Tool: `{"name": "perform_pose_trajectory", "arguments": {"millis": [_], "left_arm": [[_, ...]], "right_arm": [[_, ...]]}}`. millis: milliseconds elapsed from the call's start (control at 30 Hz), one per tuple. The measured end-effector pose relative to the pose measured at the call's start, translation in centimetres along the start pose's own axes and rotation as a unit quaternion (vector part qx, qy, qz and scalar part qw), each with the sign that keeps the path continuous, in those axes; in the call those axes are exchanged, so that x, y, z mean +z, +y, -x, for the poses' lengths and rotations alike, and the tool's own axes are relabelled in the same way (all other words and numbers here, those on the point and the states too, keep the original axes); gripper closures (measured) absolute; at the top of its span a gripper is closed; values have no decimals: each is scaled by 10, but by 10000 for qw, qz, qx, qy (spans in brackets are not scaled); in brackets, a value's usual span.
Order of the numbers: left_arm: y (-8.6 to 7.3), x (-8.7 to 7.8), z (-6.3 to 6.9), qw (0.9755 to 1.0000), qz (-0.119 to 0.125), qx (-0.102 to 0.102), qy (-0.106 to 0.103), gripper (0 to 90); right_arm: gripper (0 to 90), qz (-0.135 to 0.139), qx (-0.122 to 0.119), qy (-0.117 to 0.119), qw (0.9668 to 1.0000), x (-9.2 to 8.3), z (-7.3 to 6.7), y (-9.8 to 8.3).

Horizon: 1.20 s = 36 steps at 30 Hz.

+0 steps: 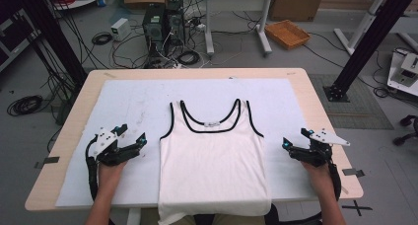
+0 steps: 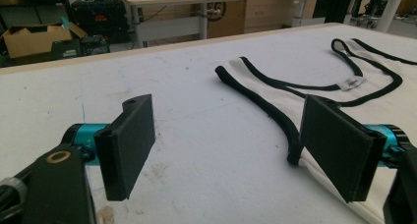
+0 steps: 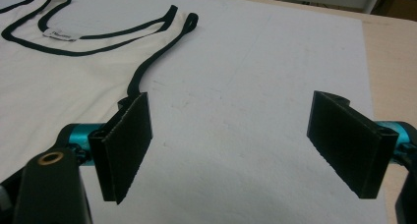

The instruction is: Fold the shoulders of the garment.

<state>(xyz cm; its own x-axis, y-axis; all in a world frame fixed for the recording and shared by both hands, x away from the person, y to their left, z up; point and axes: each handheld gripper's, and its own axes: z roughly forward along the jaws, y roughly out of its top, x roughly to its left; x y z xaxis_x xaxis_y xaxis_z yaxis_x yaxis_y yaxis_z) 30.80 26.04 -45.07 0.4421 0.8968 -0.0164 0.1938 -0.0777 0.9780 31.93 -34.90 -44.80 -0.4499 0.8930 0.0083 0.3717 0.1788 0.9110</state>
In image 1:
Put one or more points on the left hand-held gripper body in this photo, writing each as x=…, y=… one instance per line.
x=105, y=142

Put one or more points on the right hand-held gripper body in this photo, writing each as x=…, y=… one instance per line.
x=317, y=154

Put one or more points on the white tank top black trim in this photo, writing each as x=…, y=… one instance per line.
x=210, y=165

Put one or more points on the person's right hand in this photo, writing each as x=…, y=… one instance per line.
x=320, y=177

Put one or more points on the person's left hand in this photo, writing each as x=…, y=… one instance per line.
x=110, y=175

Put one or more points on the white foam mat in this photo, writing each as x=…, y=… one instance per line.
x=138, y=100

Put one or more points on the grey tape piece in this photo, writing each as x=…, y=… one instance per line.
x=47, y=162
x=353, y=172

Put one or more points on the beige tape strip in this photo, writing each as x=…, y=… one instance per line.
x=345, y=189

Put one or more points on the grey floor mat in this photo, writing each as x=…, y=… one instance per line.
x=358, y=110

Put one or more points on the black tape cross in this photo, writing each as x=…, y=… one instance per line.
x=357, y=208

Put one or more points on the person's khaki trousers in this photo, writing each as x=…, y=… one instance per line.
x=243, y=220

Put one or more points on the black office chair base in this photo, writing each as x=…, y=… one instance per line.
x=409, y=131

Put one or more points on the white power supply box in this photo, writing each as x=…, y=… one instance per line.
x=120, y=29

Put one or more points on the black computer tower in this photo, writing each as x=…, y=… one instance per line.
x=175, y=22
x=153, y=29

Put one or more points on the white device on base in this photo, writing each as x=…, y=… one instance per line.
x=405, y=70

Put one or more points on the white metal stand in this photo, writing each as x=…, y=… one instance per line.
x=361, y=24

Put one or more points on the grey equipment rack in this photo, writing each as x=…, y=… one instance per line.
x=14, y=37

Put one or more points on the black aluminium post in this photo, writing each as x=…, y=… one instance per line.
x=54, y=34
x=371, y=40

